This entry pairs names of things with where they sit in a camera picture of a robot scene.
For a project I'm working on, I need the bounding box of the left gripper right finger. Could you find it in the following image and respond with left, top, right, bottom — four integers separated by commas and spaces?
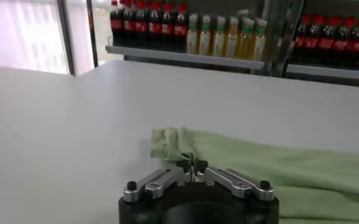
195, 159, 275, 203

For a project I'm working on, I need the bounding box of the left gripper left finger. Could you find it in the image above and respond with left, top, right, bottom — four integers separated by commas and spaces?
123, 159, 193, 203

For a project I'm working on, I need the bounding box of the light green polo shirt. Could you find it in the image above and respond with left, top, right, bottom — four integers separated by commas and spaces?
150, 127, 359, 224

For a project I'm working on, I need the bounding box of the grey metal shelf rack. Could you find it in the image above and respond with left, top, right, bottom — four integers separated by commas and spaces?
105, 0, 305, 79
284, 0, 359, 89

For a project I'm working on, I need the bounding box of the yellow drink bottle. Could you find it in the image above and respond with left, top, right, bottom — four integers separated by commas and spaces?
211, 15, 226, 57
252, 19, 268, 61
199, 15, 212, 56
224, 16, 240, 58
187, 13, 200, 55
238, 18, 255, 60

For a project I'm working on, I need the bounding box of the cola bottle red cap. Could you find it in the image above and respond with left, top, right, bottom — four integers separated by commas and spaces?
294, 15, 310, 63
160, 2, 174, 51
348, 18, 359, 69
334, 17, 350, 68
173, 2, 188, 52
321, 16, 337, 66
148, 1, 162, 50
121, 0, 136, 48
307, 15, 323, 65
110, 0, 123, 46
135, 0, 149, 49

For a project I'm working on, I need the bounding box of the black window frame post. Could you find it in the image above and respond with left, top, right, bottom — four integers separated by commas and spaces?
85, 0, 99, 67

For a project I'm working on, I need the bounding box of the grey window frame post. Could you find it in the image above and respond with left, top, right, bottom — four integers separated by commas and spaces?
55, 0, 76, 76

